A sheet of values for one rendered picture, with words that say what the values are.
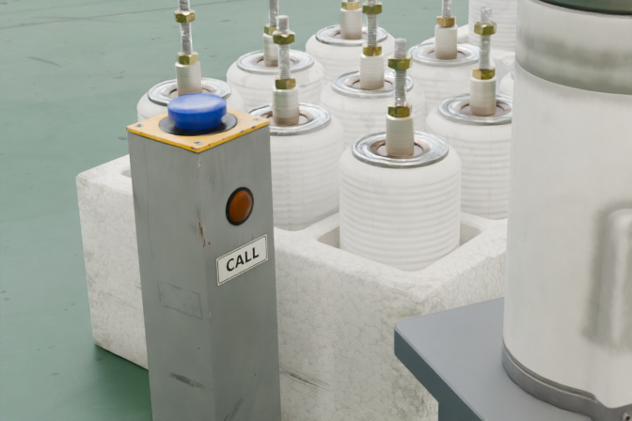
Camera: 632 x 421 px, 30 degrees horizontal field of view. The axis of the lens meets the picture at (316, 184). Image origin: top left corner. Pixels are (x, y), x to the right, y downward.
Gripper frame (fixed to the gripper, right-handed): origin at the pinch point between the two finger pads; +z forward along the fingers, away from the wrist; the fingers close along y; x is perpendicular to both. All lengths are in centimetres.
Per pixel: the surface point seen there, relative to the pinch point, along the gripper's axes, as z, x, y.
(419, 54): 9.8, -2.2, -1.6
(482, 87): 7.7, -12.7, 12.3
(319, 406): 30.5, -31.3, 9.5
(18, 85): 35, 16, -95
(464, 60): 9.9, -1.1, 2.8
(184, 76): 8.1, -24.4, -11.2
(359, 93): 9.7, -15.2, 1.2
